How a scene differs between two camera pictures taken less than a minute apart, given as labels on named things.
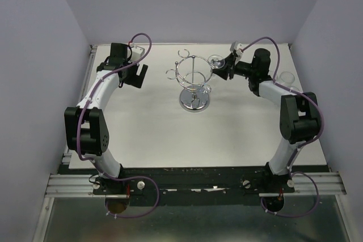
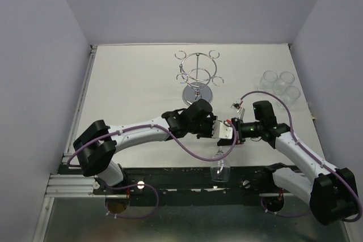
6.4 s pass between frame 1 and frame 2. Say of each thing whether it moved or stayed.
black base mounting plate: stayed
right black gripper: moved
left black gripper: moved
